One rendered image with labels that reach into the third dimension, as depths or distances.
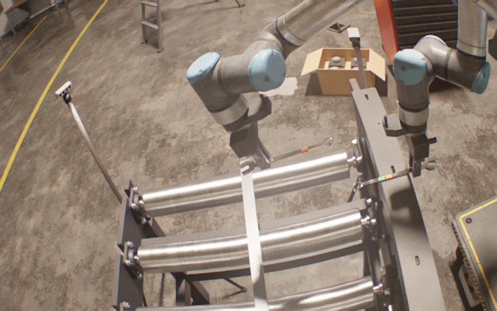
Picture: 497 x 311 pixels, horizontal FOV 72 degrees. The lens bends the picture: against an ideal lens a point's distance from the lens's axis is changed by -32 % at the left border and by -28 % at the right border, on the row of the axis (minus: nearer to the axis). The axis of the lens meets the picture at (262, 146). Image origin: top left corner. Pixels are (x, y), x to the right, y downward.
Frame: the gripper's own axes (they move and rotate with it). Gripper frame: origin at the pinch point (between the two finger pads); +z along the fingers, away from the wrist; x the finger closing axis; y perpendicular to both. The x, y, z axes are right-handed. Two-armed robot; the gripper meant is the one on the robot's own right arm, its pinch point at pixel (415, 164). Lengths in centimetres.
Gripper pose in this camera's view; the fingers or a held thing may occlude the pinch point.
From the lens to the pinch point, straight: 120.5
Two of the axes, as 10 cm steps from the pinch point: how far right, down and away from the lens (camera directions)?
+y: 9.7, -2.2, -1.1
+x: -0.6, -6.5, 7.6
